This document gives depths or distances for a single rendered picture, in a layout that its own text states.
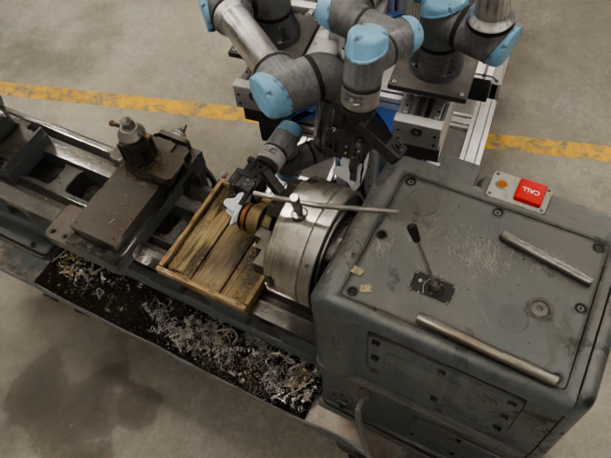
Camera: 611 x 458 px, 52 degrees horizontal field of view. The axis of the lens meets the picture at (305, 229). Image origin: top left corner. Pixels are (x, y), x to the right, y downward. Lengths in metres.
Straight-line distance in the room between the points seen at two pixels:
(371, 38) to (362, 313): 0.54
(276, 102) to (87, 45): 2.72
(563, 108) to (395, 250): 2.25
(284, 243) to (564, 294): 0.61
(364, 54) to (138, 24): 3.06
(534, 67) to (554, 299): 2.44
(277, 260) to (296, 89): 0.40
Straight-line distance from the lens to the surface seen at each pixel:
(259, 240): 1.58
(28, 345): 2.97
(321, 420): 1.96
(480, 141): 2.98
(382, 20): 1.27
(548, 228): 1.45
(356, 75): 1.19
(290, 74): 1.49
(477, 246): 1.39
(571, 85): 3.64
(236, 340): 2.07
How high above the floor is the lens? 2.42
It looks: 57 degrees down
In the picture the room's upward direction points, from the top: 7 degrees counter-clockwise
